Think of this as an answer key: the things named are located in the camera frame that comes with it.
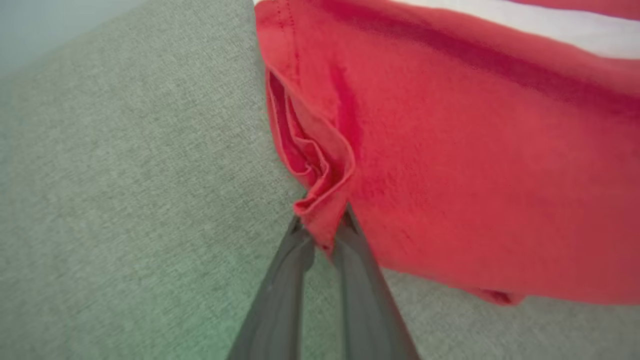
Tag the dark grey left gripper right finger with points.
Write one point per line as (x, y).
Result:
(370, 310)

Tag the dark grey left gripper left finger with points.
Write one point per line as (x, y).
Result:
(280, 310)

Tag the red shorts with white trim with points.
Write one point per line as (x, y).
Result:
(475, 175)

